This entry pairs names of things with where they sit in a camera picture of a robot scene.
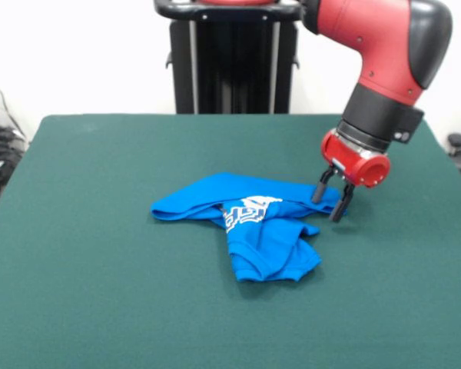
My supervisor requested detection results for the thin grey cable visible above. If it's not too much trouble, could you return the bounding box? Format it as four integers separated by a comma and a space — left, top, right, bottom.
0, 71, 27, 139

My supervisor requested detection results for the blue shirt with white print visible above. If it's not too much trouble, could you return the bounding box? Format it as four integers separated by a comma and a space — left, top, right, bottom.
150, 172, 349, 284

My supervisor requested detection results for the black cable bundle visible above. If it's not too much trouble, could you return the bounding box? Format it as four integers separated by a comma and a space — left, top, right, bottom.
0, 126, 28, 201

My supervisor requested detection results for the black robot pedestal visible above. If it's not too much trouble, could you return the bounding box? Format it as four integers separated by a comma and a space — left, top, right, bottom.
153, 0, 308, 115

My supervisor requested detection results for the dark green table cloth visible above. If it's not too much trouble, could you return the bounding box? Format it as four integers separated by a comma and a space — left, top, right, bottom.
0, 113, 461, 369

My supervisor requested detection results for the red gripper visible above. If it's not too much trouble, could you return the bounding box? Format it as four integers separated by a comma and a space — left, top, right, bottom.
311, 128, 392, 223

